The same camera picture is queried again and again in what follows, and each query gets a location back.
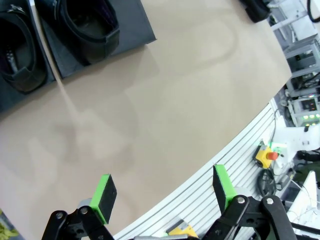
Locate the black leather loafer shoe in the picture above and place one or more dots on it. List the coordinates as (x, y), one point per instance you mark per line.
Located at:
(22, 80)
(82, 47)
(257, 12)

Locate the white board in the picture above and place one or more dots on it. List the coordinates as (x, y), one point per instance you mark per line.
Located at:
(310, 190)

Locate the yellow-green cloth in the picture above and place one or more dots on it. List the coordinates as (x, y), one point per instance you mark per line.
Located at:
(6, 230)

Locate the yellow and grey box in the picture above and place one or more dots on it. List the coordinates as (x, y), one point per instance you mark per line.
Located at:
(185, 230)

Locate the black metal shoe stand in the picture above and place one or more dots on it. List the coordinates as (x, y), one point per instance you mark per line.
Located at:
(6, 100)
(135, 25)

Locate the aluminium equipment rack frame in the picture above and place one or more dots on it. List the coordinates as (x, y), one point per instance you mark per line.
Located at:
(300, 20)

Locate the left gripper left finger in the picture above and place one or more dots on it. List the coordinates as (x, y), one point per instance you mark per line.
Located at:
(102, 200)

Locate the control box green lights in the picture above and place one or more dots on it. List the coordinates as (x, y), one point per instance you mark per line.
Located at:
(307, 107)

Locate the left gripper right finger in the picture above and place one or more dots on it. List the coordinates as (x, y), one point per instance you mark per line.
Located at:
(225, 195)

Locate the yellow emergency stop button box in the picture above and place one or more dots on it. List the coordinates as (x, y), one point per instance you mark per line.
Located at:
(262, 157)

